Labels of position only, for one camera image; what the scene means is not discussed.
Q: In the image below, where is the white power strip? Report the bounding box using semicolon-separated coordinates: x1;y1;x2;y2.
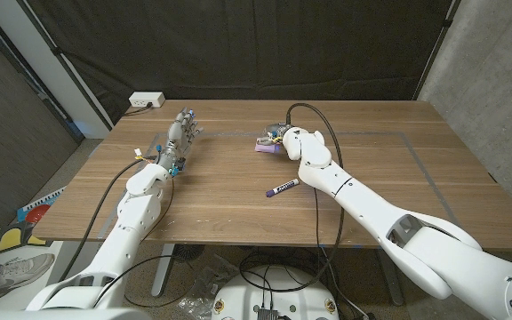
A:
128;91;167;109

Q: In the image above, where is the grey table leg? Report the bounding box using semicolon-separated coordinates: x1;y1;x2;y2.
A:
374;248;405;308

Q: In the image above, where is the black power strip cord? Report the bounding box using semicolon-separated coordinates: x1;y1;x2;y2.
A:
123;102;155;118

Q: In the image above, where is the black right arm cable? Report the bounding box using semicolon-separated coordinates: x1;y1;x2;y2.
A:
236;102;347;294

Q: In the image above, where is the grey sneaker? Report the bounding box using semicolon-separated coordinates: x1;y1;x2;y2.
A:
0;252;57;306

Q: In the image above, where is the clear plastic bag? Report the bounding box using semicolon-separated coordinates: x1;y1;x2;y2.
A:
176;265;240;320

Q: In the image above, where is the white table leg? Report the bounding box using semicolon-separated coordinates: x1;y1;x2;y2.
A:
150;243;177;299

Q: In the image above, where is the purple marker with white label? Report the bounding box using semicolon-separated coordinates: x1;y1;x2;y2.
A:
265;178;301;199

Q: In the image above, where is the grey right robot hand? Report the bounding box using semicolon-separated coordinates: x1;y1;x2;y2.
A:
262;123;293;147

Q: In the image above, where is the purple sticky note pad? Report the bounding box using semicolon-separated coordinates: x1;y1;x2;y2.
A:
254;138;284;156

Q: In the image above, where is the black fabric backdrop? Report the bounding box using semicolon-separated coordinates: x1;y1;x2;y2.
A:
24;0;456;126

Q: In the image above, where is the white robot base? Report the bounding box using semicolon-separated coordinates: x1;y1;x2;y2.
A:
211;264;341;320

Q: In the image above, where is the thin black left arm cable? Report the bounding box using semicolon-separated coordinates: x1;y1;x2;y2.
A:
91;176;197;310

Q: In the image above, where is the colourful printed floor mat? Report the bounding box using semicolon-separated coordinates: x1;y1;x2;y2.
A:
0;186;68;255

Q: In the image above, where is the black backdrop stand pole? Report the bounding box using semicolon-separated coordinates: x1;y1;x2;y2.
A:
412;0;462;101
15;0;116;131

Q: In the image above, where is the grey tape outline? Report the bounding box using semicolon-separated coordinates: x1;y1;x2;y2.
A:
97;130;460;240

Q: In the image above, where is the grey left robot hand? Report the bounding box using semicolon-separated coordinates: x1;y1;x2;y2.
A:
154;106;205;179

